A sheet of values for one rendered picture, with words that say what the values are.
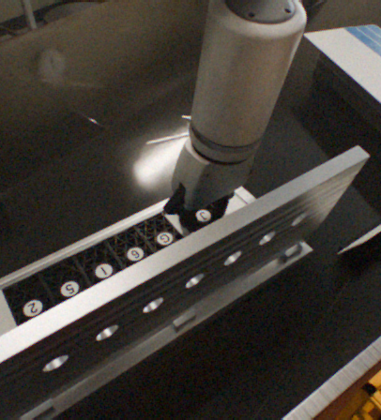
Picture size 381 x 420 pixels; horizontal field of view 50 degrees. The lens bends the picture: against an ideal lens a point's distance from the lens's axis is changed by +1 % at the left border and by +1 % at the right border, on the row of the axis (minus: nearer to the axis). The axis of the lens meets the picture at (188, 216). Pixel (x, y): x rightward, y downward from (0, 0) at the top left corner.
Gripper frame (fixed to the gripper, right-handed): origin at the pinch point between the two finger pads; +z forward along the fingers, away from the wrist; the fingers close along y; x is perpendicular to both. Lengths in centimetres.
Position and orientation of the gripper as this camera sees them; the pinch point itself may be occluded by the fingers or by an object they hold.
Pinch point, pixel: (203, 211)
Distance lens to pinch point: 60.4
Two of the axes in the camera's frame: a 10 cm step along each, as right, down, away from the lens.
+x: 5.6, 7.3, -3.9
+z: -1.2, 5.4, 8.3
